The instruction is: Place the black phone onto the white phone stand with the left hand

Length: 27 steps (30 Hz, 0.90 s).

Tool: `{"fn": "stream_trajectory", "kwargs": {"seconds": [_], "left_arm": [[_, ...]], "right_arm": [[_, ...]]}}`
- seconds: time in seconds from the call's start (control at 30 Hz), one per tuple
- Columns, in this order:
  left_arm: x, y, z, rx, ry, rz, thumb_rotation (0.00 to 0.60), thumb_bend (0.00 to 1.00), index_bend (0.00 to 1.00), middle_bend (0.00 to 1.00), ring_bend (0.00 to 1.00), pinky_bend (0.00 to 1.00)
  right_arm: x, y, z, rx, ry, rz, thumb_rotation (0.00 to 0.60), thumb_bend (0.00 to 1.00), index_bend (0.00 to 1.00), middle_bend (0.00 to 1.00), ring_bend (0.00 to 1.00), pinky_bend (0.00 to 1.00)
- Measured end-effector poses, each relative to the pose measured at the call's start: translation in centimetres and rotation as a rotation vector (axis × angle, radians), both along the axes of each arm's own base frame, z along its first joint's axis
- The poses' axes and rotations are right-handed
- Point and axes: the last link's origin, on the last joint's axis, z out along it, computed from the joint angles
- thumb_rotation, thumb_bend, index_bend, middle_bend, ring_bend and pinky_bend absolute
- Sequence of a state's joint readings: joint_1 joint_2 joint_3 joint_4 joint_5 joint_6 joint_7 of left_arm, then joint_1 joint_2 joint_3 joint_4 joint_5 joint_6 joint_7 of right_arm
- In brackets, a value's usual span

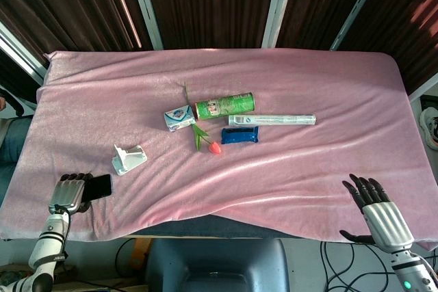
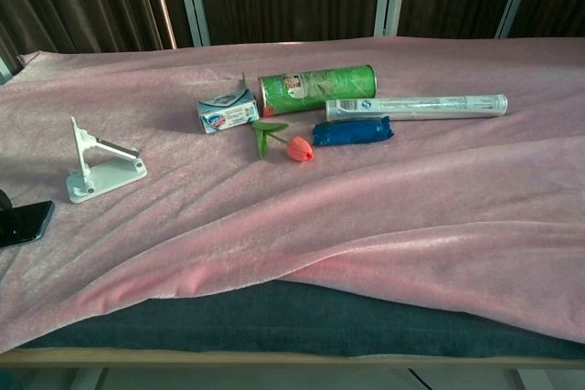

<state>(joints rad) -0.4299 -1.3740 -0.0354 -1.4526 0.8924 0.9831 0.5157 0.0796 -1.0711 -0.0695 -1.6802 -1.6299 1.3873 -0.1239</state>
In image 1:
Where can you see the artificial pink tulip flower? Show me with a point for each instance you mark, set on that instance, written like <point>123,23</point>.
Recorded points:
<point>205,136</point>

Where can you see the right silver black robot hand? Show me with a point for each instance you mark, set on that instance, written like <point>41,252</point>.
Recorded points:
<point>383,218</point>

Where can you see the white black sneaker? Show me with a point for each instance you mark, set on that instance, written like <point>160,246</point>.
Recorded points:
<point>429,128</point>

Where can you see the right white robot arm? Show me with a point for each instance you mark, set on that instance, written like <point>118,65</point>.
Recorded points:
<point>415,271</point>

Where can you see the white toothpaste box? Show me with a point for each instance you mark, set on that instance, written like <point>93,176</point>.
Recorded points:
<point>272,119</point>

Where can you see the white window frame bar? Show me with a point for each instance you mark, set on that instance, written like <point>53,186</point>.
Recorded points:
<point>20,57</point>
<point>279,4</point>
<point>359,6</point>
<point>145,4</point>

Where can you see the blue snack packet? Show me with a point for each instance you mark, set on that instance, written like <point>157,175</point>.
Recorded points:
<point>239,134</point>

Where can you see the green chips can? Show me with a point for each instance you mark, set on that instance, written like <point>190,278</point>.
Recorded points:
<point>226,105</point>

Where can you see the blue jeans leg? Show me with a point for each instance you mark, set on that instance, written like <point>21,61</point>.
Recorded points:
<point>13,145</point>

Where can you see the pink fleece tablecloth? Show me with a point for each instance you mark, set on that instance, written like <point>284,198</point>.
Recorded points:
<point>219,155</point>

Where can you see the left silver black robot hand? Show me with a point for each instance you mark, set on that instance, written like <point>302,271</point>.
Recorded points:
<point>66,193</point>

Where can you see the black smartphone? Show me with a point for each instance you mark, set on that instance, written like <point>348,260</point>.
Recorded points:
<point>98,187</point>

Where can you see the white plastic holder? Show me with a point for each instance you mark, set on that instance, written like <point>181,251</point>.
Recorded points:
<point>128,159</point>

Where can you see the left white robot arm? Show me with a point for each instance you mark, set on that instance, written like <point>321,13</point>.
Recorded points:
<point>44,247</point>

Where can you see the grey robot base cover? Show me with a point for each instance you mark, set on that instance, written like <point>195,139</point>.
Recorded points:
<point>217,264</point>

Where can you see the dark brown curtain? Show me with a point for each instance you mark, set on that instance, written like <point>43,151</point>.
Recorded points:
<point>219,4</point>

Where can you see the white blue soap box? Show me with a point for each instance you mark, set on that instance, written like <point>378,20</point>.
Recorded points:
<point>179,118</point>

